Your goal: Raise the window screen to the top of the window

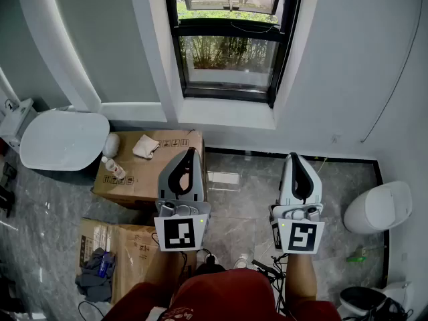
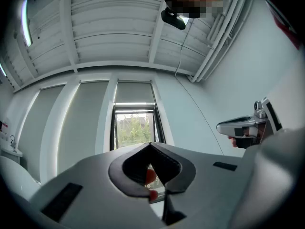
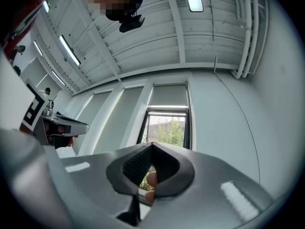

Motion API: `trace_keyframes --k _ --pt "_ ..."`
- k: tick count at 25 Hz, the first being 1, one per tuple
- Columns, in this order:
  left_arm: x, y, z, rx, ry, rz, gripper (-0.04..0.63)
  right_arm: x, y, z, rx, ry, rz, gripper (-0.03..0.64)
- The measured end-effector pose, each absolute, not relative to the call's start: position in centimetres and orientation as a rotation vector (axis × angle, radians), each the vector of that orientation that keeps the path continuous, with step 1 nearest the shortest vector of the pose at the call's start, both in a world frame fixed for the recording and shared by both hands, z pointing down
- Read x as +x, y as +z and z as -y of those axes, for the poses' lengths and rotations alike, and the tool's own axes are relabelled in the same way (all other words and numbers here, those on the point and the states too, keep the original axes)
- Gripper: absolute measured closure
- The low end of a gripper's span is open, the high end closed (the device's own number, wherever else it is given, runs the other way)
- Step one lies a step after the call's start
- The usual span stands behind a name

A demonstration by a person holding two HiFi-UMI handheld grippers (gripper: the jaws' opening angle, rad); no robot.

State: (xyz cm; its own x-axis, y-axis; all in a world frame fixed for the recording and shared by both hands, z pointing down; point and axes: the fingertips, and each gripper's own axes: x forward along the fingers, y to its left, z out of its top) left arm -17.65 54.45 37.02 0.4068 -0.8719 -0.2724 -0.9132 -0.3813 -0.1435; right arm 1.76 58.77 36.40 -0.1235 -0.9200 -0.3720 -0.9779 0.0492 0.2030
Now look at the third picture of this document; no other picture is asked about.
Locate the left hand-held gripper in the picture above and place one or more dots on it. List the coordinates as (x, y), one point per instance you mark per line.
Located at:
(35, 104)

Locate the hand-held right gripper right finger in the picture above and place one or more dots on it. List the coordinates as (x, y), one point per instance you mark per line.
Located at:
(202, 187)

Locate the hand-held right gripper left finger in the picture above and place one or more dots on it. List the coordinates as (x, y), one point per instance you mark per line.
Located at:
(95, 175)

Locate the black-framed window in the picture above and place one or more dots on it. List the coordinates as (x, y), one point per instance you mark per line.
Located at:
(166, 128)

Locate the person's left hand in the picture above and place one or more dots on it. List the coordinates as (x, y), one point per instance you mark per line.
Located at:
(71, 141)

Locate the person's right hand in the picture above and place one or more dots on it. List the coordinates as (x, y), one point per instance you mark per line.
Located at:
(152, 179)

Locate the grey roller blind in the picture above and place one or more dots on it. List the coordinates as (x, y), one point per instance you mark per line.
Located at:
(93, 118)
(119, 118)
(169, 95)

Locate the person's red shirt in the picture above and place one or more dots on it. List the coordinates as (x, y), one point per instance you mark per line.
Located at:
(28, 15)

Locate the white ceiling pipe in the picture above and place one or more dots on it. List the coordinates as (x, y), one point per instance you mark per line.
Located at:
(246, 32)
(254, 32)

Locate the black head-mounted camera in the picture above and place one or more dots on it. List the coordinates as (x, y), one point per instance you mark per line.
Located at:
(132, 23)

